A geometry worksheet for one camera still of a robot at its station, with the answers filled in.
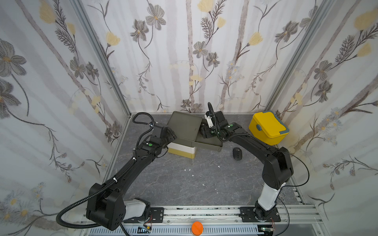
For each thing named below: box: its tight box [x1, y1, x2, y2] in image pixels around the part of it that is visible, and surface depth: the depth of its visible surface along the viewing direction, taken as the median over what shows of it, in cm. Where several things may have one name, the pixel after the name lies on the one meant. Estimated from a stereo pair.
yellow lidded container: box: [248, 110, 290, 147], surface depth 97 cm
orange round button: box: [191, 221, 204, 236], surface depth 64 cm
